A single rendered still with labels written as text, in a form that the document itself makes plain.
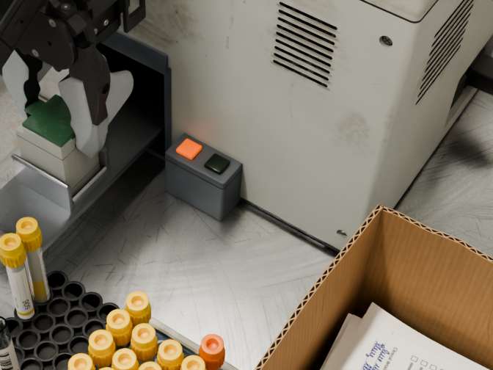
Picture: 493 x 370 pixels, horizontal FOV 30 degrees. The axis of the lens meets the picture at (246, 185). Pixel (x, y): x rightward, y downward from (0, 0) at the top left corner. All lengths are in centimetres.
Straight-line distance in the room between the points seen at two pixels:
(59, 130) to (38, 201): 7
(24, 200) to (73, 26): 19
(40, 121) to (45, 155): 3
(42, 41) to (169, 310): 23
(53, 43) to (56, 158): 11
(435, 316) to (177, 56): 28
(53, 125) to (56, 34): 10
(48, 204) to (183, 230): 11
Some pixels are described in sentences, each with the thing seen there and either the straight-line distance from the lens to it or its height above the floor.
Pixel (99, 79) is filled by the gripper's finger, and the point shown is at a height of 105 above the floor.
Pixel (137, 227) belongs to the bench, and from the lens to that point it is 78.
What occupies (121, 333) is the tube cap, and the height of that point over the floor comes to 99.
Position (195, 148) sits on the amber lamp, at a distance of 76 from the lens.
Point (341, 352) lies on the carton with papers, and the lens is 65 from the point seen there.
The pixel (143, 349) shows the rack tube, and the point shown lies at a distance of 59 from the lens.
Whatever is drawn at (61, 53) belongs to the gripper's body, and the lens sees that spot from 64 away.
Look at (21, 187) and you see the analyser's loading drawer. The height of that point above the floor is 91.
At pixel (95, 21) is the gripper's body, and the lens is 66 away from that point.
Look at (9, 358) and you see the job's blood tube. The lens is 64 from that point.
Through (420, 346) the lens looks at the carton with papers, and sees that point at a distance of 66.
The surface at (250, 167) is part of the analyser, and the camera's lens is 76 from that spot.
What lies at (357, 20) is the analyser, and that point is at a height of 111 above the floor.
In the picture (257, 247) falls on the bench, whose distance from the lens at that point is 77.
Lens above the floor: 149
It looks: 50 degrees down
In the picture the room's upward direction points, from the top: 5 degrees clockwise
